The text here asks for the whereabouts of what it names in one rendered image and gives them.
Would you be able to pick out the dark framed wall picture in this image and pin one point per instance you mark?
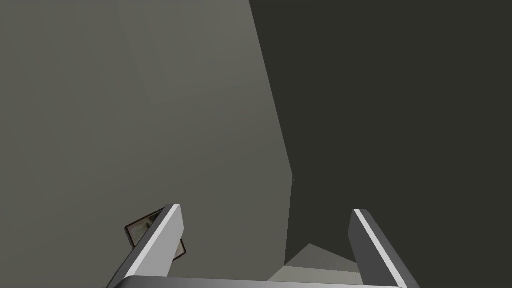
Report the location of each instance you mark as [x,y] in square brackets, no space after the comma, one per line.
[138,231]

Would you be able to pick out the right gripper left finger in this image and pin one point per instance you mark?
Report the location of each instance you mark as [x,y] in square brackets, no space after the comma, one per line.
[160,244]

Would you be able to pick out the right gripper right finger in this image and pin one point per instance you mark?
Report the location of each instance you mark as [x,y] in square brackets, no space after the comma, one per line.
[374,256]

